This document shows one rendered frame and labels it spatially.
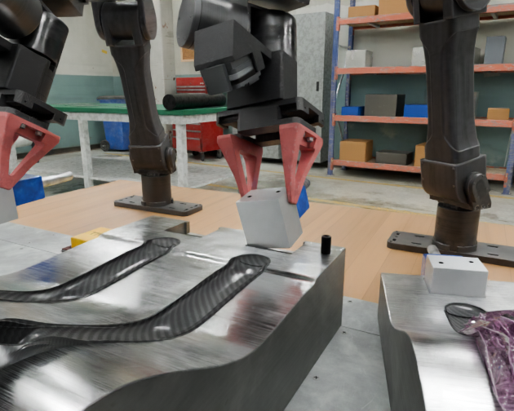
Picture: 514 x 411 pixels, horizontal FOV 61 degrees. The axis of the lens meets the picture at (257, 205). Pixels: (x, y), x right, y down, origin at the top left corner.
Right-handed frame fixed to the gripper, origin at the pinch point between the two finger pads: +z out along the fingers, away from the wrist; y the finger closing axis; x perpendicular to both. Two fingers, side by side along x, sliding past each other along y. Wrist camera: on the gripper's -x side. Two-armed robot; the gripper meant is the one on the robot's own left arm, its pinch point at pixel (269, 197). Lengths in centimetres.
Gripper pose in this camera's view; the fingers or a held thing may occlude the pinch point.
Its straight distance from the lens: 46.2
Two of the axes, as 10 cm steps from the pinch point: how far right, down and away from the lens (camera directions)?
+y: 8.6, -0.5, -5.0
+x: 5.0, 1.1, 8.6
